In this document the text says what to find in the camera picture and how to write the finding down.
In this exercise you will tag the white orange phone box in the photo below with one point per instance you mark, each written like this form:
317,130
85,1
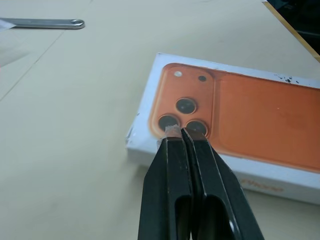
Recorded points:
262,120

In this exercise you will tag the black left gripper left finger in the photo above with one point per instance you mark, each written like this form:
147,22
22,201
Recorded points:
165,185

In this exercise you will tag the clear tape scrap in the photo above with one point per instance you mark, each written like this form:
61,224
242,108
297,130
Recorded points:
172,132

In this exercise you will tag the silver metal flat bar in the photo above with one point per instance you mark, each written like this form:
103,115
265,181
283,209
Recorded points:
45,23

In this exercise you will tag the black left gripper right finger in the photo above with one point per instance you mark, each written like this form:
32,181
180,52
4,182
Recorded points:
220,190

